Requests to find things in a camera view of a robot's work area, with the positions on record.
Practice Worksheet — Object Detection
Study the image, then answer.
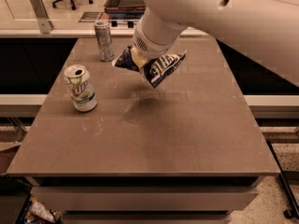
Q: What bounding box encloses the trash bin with wrappers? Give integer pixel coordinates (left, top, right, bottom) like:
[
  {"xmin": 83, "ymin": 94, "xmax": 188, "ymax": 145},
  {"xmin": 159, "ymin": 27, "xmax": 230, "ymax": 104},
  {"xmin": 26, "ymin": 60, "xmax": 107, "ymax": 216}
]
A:
[{"xmin": 15, "ymin": 195, "xmax": 63, "ymax": 224}]

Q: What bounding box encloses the tall silver energy drink can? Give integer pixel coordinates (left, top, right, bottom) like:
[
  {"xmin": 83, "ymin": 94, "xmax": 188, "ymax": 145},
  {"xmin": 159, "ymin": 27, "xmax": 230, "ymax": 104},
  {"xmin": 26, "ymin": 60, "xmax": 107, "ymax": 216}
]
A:
[{"xmin": 94, "ymin": 21, "xmax": 114, "ymax": 62}]

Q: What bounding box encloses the blue chip bag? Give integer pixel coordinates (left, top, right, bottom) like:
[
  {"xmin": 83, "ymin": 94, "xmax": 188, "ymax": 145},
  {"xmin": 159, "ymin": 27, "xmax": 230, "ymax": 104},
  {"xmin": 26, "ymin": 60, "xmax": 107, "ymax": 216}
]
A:
[{"xmin": 112, "ymin": 45, "xmax": 186, "ymax": 88}]

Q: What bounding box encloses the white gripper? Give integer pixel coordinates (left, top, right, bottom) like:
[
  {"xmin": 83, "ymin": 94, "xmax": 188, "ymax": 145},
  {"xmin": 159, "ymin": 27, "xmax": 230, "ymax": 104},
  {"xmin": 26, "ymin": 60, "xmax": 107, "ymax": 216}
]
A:
[{"xmin": 130, "ymin": 7, "xmax": 187, "ymax": 70}]

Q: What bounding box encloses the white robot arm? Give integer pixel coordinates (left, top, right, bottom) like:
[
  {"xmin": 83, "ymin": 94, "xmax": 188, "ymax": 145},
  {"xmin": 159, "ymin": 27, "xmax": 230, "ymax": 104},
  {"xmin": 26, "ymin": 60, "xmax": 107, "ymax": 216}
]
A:
[{"xmin": 134, "ymin": 0, "xmax": 299, "ymax": 86}]

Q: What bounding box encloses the white green 7up can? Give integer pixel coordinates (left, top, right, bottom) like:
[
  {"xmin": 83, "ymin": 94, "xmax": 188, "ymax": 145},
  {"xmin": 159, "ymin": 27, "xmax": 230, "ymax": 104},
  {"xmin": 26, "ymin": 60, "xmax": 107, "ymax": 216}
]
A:
[{"xmin": 64, "ymin": 64, "xmax": 97, "ymax": 112}]

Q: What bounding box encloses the left metal glass clamp post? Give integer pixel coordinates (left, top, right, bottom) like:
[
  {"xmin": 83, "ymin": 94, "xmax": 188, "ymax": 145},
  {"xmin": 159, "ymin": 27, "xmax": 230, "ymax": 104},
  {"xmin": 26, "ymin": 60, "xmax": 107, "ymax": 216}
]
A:
[{"xmin": 30, "ymin": 0, "xmax": 53, "ymax": 34}]

